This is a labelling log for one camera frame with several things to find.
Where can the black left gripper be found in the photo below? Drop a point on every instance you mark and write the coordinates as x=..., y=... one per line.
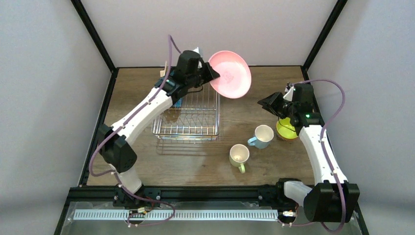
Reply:
x=205, y=73

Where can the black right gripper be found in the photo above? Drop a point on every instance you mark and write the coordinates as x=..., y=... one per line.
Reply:
x=278, y=104

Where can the lime green bowl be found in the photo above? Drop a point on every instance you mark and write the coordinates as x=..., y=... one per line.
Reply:
x=285, y=130

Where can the pink round plate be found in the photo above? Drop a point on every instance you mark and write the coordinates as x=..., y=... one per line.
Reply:
x=235, y=75

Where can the light blue mug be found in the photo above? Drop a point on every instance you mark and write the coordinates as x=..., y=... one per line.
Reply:
x=263, y=135

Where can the teal polka dot plate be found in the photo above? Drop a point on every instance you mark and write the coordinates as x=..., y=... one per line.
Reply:
x=178, y=104

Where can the metal wire dish rack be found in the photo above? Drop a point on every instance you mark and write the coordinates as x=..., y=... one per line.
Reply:
x=197, y=120

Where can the bamboo pattern square plate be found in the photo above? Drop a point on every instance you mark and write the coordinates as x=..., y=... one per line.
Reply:
x=164, y=72

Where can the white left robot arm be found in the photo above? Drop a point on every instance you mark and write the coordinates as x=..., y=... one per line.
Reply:
x=115, y=141

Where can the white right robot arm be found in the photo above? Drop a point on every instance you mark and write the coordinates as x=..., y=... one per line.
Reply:
x=333, y=198

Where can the pale green mug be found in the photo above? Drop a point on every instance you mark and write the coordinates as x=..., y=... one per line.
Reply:
x=238, y=156

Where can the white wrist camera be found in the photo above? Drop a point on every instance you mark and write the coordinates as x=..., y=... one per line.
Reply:
x=289, y=91

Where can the black aluminium frame rail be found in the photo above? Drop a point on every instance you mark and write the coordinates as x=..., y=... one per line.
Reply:
x=290, y=220

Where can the white slotted cable duct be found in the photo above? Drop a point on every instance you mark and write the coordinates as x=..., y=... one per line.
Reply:
x=180, y=215

